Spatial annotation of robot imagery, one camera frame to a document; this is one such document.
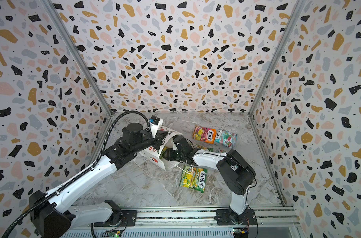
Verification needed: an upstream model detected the left green circuit board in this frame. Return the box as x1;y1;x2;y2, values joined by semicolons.
102;229;123;238

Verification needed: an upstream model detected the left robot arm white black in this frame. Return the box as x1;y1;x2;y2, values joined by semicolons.
30;117;168;238

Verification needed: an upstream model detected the left corner aluminium post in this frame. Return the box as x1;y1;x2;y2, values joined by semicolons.
41;1;113;117

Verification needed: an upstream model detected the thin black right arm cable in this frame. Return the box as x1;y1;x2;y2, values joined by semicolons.
245;175;258;200

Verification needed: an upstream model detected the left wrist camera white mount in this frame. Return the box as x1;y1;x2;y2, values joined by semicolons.
149;116;164;138

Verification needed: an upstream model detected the right circuit board with wires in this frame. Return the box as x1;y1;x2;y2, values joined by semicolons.
233;228;249;238

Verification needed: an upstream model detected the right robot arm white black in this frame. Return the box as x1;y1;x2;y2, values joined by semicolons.
163;136;257;225

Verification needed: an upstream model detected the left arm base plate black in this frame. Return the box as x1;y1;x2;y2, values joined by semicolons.
94;210;138;228

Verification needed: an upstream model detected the teal pink Fox's candy packet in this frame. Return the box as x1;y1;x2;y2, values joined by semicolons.
214;129;237;148

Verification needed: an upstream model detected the orange pink Fox's candy packet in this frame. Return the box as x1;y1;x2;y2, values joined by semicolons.
193;126;217;144

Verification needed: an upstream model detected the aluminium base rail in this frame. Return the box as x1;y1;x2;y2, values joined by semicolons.
61;206;304;238

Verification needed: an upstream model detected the black corrugated cable conduit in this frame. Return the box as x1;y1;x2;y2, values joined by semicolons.
1;110;151;238

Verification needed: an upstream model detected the right corner aluminium post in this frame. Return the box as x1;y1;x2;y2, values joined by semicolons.
248;0;306;118

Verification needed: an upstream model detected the corner aluminium post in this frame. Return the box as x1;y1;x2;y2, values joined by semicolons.
248;0;306;118
41;1;113;117

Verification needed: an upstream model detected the white paper bag red flower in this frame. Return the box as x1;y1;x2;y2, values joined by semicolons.
139;126;183;171

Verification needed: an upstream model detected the small green yellow candy packet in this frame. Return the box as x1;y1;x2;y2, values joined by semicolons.
160;147;168;158

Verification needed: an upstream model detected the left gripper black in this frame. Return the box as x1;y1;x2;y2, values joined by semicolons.
133;128;168;155

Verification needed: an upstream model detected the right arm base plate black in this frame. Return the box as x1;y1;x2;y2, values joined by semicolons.
214;208;257;226

